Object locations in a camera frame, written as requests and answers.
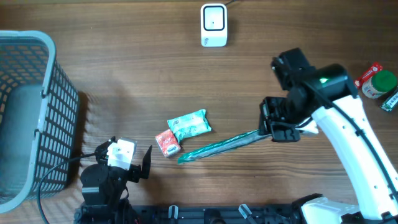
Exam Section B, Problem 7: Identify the red white small packet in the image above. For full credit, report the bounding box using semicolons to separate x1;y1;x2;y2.
155;129;181;158

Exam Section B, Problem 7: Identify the green 3M gloves packet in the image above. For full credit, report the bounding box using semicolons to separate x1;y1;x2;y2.
177;129;271;165

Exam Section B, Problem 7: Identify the teal white wipes packet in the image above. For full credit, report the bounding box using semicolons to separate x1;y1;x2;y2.
167;109;212;143

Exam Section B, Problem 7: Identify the red white tube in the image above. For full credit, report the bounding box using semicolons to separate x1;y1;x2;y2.
354;62;383;89

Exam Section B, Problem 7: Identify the green lidded plastic jar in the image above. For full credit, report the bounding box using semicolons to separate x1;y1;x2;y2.
361;70;397;99

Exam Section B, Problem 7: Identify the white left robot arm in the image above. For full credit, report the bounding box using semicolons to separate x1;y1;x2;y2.
73;136;152;223

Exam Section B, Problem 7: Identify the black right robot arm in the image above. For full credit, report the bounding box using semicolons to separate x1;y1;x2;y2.
259;48;397;223

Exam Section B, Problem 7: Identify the white barcode scanner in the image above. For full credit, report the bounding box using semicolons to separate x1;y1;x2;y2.
200;3;228;47

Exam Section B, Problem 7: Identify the grey plastic shopping basket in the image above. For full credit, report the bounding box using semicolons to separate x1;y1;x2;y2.
1;30;80;213

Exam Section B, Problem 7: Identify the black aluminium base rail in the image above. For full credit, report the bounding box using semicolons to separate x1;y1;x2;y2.
73;204;296;224

